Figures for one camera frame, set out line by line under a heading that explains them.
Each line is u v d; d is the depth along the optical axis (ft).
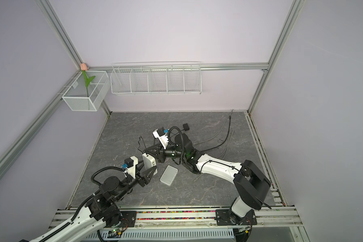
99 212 1.81
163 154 2.10
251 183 1.44
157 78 3.25
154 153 2.21
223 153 3.17
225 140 3.42
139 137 3.49
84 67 2.92
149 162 2.23
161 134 2.07
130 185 2.08
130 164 1.99
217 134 3.50
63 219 2.48
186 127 3.67
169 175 2.85
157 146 2.12
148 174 2.19
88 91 2.92
